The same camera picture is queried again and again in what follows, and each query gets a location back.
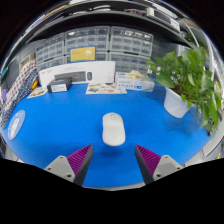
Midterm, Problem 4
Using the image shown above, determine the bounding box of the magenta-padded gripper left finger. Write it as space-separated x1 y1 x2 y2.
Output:
43 144 94 187

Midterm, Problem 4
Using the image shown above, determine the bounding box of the yellow and blue box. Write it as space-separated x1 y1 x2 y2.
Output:
69 45 97 63

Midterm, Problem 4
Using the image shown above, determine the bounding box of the white computer mouse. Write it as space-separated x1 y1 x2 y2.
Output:
101 112 127 147

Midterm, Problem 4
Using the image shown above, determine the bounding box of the small black box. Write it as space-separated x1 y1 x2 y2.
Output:
46 77 73 94

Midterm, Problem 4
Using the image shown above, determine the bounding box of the white and blue tissue box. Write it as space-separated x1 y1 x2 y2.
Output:
114 70 156 93

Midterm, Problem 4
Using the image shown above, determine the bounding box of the dark wall shelf unit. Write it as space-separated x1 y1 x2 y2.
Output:
26 0 214 51

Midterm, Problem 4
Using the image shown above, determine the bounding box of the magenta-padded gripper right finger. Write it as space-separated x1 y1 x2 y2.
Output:
134 144 184 185

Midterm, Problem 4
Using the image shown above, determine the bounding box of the green plant in white pot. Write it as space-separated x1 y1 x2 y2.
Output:
145 46 224 134

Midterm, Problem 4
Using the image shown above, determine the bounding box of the white woven basket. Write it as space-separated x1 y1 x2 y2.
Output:
19 54 35 71

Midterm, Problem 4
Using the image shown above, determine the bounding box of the red blue checkered cloth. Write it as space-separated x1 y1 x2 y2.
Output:
4 59 36 108

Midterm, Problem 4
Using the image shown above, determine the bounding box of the long white keyboard box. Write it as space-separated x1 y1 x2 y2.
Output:
38 60 117 88

